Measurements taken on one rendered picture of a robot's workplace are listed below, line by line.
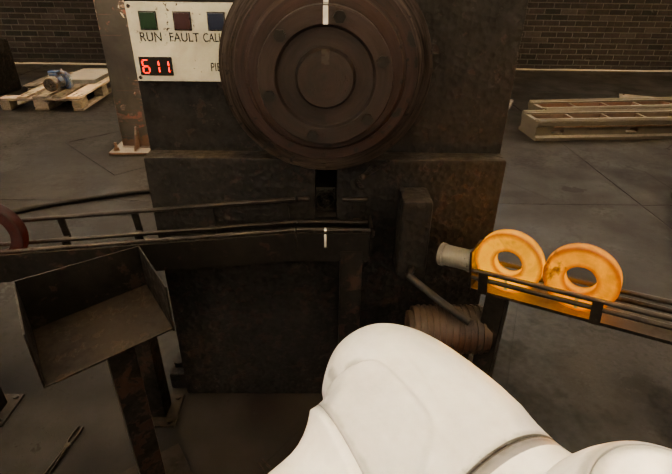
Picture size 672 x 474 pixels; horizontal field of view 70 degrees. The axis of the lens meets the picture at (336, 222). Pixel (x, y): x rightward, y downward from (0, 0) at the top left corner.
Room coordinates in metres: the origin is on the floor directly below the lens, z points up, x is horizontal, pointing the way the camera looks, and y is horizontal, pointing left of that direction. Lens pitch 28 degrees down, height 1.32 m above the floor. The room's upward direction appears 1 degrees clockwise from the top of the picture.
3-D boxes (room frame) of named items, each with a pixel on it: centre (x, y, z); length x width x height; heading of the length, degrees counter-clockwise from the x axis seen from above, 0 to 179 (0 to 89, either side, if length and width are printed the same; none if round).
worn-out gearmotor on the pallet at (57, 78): (4.98, 2.82, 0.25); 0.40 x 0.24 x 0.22; 1
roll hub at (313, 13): (1.02, 0.03, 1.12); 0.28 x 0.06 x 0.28; 91
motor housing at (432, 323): (0.99, -0.30, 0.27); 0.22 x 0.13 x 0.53; 91
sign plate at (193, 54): (1.22, 0.37, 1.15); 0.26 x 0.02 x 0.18; 91
